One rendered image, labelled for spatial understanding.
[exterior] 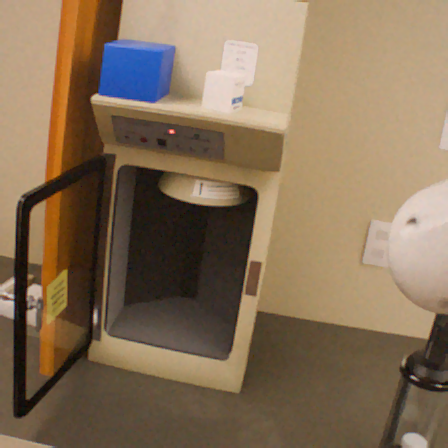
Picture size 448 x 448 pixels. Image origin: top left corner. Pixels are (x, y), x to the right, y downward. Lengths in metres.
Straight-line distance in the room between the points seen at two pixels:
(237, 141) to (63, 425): 0.59
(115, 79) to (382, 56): 0.71
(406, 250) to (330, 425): 0.83
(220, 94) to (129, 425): 0.61
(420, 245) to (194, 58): 0.72
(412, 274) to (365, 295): 1.19
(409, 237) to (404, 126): 1.07
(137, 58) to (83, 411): 0.65
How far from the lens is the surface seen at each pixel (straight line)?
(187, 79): 1.24
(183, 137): 1.19
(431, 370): 1.18
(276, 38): 1.22
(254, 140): 1.15
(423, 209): 0.62
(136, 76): 1.15
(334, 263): 1.77
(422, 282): 0.62
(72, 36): 1.20
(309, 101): 1.66
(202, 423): 1.34
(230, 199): 1.32
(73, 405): 1.35
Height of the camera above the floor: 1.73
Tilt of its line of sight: 19 degrees down
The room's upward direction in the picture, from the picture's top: 9 degrees clockwise
